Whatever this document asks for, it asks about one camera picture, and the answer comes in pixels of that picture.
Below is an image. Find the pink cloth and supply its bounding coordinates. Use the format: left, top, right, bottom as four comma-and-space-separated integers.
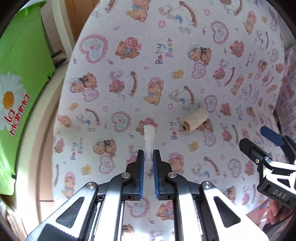
246, 201, 274, 232

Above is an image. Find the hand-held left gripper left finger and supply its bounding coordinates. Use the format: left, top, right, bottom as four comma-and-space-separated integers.
25, 150, 145, 241

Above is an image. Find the person's right hand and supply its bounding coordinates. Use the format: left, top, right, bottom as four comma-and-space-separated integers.
266, 199, 286, 225

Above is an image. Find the wooden panel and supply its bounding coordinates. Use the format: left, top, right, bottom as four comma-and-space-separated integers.
64, 0, 100, 43

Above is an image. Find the green La Mamma bag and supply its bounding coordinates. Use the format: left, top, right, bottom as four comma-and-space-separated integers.
0, 0, 56, 195

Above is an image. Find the printed blanket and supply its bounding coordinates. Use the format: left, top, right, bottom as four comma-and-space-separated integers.
52, 0, 287, 241

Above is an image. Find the translucent plastic tube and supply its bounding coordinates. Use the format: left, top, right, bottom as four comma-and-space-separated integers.
143, 125, 156, 163

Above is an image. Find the red patterned cloth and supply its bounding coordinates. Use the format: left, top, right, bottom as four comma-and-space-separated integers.
274, 46, 296, 131

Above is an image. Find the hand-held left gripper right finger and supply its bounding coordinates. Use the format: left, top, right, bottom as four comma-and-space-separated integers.
153, 150, 270, 241

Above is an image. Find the white wooden frame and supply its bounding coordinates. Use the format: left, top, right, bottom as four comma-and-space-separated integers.
46, 0, 77, 61

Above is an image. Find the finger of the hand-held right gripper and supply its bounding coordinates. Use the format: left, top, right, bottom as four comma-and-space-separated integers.
239, 138, 296, 183
260, 126, 296, 163

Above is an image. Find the cream paper roll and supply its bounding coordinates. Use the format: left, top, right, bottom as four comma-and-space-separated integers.
182, 108, 209, 132

